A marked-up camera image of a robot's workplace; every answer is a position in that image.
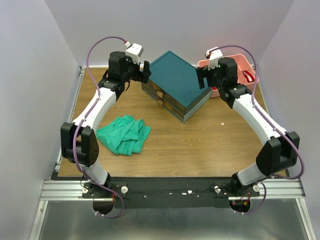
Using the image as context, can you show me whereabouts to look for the green cloth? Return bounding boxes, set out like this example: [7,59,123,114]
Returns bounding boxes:
[96,115,151,156]

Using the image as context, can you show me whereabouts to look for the pink divided organizer tray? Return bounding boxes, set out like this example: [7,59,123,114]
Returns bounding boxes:
[198,54,256,98]

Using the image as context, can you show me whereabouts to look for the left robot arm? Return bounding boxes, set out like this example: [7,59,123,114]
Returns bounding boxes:
[60,44,151,198]

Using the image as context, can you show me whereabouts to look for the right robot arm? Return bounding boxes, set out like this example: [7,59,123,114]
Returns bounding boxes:
[196,56,300,196]

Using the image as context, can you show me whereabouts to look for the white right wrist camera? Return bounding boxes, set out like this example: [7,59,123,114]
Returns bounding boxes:
[205,47,223,70]

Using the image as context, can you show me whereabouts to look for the red white item in tray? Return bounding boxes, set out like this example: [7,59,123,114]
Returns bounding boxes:
[242,70,255,84]

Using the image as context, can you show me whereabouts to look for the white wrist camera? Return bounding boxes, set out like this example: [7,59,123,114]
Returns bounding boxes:
[124,41,144,65]
[205,47,223,70]

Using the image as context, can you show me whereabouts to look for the teal drawer cabinet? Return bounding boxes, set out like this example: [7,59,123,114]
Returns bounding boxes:
[141,50,212,123]

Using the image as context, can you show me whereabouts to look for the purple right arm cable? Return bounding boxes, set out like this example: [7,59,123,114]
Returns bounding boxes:
[205,45,306,217]

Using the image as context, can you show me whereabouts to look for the aluminium rail frame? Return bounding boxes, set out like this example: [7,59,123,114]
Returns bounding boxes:
[30,82,316,240]

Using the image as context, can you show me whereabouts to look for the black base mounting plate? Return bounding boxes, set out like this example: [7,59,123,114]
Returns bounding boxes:
[82,176,260,209]

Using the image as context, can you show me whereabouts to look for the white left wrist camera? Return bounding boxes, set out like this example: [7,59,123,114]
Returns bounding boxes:
[124,41,144,65]

